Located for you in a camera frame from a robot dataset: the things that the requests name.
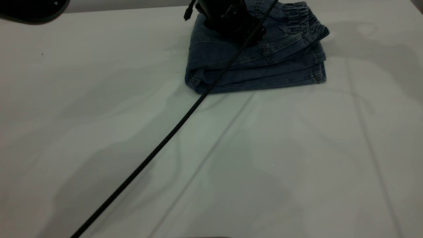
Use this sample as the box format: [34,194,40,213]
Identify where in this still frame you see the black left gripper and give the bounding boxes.
[195,0,267,46]

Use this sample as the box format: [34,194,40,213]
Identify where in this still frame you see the black braided cable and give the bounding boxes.
[70,0,280,238]

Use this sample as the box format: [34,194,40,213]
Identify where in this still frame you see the short black plug cable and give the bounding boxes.
[184,0,198,21]

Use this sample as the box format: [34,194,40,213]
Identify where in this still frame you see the blue denim pants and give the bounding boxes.
[184,0,330,95]

